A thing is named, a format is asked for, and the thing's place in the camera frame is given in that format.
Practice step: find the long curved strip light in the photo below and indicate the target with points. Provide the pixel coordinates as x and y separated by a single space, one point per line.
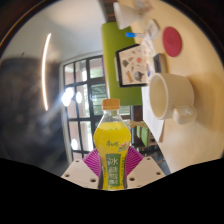
45 73

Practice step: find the wooden chairs with green seats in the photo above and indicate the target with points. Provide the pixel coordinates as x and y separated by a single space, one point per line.
143 135

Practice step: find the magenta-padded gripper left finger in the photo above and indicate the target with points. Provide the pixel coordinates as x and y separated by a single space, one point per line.
80 173

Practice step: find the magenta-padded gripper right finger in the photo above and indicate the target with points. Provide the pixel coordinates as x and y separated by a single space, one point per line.
146 171

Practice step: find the white printed paper sheet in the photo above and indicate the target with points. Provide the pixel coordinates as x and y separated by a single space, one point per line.
153 126

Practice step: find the small blue-capped white bottle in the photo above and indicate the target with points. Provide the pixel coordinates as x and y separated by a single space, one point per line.
133 34

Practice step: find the yellow drink bottle orange cap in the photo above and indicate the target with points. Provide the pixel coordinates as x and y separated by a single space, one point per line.
112 146

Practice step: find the white ceramic mug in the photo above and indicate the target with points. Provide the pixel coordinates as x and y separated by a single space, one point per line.
176 93

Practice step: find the black pendant ceiling lamps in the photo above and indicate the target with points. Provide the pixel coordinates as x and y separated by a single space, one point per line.
68 96

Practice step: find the green upholstered booth bench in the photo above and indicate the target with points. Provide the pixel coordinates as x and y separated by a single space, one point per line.
111 50

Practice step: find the flat round red coaster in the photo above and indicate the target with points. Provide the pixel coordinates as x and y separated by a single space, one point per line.
172 41

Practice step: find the black-framed tablet with pictures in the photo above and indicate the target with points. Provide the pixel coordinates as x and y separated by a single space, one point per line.
133 66

